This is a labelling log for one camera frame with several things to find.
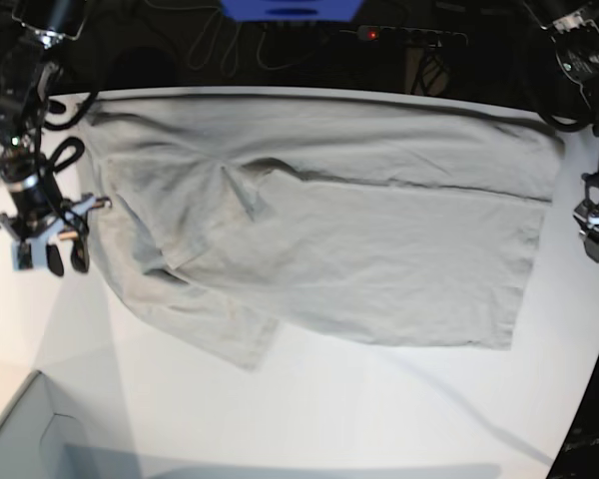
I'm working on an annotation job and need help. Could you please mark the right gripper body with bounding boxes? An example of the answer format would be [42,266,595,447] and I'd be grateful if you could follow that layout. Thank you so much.
[0,194,112,272]

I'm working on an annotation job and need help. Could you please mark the beige t-shirt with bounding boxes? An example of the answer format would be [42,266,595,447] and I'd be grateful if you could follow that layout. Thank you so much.
[79,97,564,369]

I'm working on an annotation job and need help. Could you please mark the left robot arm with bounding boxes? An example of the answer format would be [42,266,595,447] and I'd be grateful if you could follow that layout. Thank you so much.
[522,1,599,263]

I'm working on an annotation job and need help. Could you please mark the white cable on floor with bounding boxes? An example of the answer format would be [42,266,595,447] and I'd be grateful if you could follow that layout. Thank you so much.
[187,4,330,72]

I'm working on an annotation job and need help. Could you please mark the blue box at top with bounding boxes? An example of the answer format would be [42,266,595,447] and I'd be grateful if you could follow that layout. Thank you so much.
[221,0,363,22]

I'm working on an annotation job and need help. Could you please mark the black power strip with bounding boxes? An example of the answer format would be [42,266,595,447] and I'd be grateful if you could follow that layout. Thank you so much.
[340,25,469,49]

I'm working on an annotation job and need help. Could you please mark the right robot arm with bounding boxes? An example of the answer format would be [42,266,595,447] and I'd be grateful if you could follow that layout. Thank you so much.
[0,1,111,276]

